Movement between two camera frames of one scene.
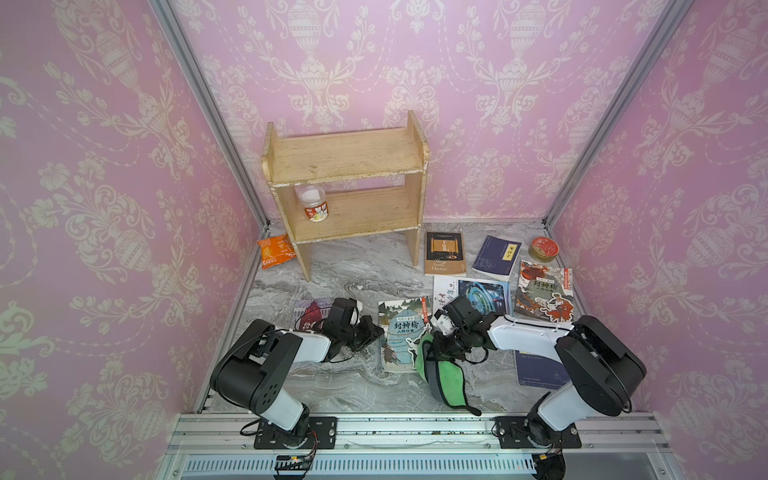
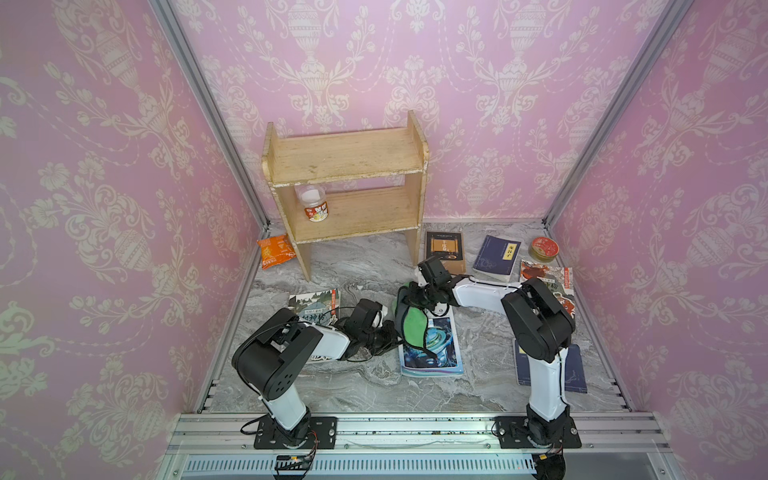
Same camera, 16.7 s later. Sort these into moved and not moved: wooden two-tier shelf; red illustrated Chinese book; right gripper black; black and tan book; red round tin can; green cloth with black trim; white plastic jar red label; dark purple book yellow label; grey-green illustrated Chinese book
Moved: green cloth with black trim; right gripper black; grey-green illustrated Chinese book
Not moved: black and tan book; white plastic jar red label; red illustrated Chinese book; wooden two-tier shelf; red round tin can; dark purple book yellow label
